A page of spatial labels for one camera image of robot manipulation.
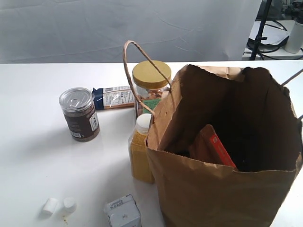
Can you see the brown packet with red label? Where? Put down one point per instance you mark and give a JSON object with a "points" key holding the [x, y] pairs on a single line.
{"points": [[207, 147]]}

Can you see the brown paper bag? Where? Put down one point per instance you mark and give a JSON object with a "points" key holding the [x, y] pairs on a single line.
{"points": [[253, 116]]}

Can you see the yellow lid plastic jar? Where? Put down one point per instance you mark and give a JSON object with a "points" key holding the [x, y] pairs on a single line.
{"points": [[151, 84]]}

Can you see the blue cracker package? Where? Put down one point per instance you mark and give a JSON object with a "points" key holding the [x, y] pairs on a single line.
{"points": [[113, 97]]}

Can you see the yellow grain bottle white cap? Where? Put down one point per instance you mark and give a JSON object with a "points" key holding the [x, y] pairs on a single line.
{"points": [[137, 150]]}

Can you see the clear can brown label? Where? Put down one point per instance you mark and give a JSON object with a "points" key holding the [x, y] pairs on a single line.
{"points": [[79, 111]]}

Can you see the grey white carton box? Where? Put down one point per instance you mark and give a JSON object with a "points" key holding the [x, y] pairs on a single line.
{"points": [[123, 212]]}

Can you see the white marshmallow right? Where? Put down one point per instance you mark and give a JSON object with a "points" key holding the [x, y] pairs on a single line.
{"points": [[69, 204]]}

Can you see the white marshmallow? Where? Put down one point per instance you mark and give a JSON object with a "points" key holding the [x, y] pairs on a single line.
{"points": [[69, 204], [50, 206]]}

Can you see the black tripod stand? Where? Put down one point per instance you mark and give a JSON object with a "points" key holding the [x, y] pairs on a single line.
{"points": [[259, 37]]}

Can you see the white marshmallow left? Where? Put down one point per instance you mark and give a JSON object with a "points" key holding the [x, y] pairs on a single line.
{"points": [[50, 206]]}

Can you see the white backdrop cloth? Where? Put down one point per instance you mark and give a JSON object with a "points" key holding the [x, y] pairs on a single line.
{"points": [[76, 31]]}

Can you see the white papers on desk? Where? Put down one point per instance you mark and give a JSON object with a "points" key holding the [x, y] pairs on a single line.
{"points": [[275, 35]]}

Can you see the white thermos bottle black lid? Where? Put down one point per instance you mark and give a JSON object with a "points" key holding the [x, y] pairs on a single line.
{"points": [[295, 40]]}

